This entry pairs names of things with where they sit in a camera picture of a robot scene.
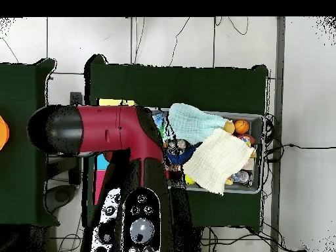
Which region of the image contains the cream waffle cloth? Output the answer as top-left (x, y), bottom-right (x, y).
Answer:
top-left (182, 127), bottom-right (257, 196)

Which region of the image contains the wooden box with three holes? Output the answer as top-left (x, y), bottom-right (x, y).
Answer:
top-left (93, 98), bottom-right (137, 206)

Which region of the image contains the crushed silver can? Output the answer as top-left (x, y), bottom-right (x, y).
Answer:
top-left (167, 138), bottom-right (191, 154)

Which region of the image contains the crushed bottle with blue label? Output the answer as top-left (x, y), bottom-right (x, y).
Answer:
top-left (153, 112), bottom-right (167, 129)

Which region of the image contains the blue fluffy cloth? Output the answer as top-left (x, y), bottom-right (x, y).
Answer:
top-left (165, 143), bottom-right (200, 166)

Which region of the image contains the mint waffle cloth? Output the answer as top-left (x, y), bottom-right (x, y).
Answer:
top-left (167, 102), bottom-right (232, 146)

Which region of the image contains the dark green table cloth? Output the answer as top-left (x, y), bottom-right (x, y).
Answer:
top-left (0, 58), bottom-right (60, 228)
top-left (82, 53), bottom-right (270, 233)

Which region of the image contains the peach foam ball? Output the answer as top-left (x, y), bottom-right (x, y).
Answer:
top-left (223, 120), bottom-right (236, 135)

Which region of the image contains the small orange basketball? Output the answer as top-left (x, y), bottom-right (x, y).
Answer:
top-left (234, 119), bottom-right (251, 135)

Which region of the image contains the colourful dotted cloth bag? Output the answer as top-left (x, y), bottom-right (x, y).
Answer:
top-left (237, 134), bottom-right (255, 147)

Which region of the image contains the black upright panel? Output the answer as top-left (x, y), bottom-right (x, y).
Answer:
top-left (68, 91), bottom-right (84, 186)

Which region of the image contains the grey round stand base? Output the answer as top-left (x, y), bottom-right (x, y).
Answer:
top-left (45, 184), bottom-right (77, 214)

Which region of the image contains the orange object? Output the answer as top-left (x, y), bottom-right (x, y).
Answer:
top-left (0, 115), bottom-right (11, 152)

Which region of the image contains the shallow wire mesh bin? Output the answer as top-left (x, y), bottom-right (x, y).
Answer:
top-left (150, 106), bottom-right (265, 195)

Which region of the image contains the thin black floor cable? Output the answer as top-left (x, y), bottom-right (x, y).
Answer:
top-left (169, 16), bottom-right (190, 67)
top-left (227, 16), bottom-right (249, 36)

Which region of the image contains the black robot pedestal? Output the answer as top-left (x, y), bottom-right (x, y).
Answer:
top-left (173, 225), bottom-right (203, 252)

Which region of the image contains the black power cable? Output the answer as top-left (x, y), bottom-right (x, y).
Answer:
top-left (263, 142), bottom-right (336, 163)

